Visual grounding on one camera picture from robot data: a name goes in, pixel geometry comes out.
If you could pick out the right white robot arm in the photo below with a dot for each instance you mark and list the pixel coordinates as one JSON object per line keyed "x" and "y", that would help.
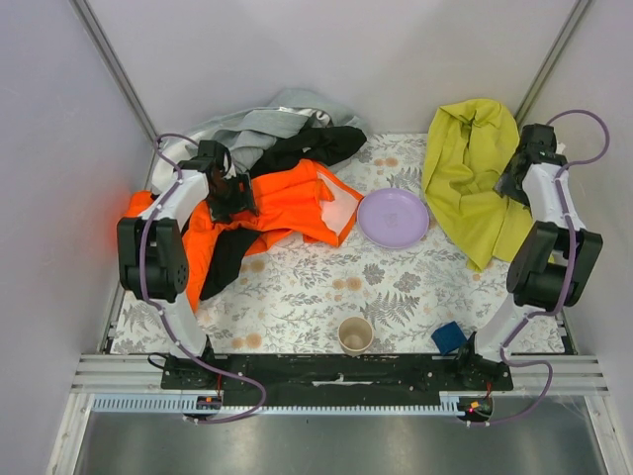
{"x": 552, "y": 266}

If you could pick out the orange cloth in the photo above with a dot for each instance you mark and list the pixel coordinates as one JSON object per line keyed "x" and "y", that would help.
{"x": 307, "y": 199}

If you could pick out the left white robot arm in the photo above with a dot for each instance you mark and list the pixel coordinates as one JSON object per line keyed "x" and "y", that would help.
{"x": 152, "y": 257}

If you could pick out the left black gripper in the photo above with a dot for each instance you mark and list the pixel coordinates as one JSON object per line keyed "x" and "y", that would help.
{"x": 233, "y": 199}

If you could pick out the purple plate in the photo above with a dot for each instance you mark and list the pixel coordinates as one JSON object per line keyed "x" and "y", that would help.
{"x": 393, "y": 218}

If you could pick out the yellow cloth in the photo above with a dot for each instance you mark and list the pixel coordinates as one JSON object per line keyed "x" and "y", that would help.
{"x": 468, "y": 146}

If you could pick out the grey cloth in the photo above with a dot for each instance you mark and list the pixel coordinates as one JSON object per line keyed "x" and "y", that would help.
{"x": 248, "y": 134}

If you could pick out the blue cube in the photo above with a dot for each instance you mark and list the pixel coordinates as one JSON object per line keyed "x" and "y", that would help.
{"x": 448, "y": 338}

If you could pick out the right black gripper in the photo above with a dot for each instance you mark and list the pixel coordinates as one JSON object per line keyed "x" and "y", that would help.
{"x": 510, "y": 179}

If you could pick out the floral table mat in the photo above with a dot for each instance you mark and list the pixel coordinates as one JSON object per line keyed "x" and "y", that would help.
{"x": 292, "y": 298}

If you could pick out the black cloth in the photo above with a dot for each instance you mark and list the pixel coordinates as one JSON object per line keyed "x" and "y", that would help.
{"x": 327, "y": 146}
{"x": 230, "y": 249}

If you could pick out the beige paper cup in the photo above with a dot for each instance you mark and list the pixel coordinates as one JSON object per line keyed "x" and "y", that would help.
{"x": 355, "y": 336}

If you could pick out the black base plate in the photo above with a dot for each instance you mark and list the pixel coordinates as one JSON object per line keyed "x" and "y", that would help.
{"x": 335, "y": 378}

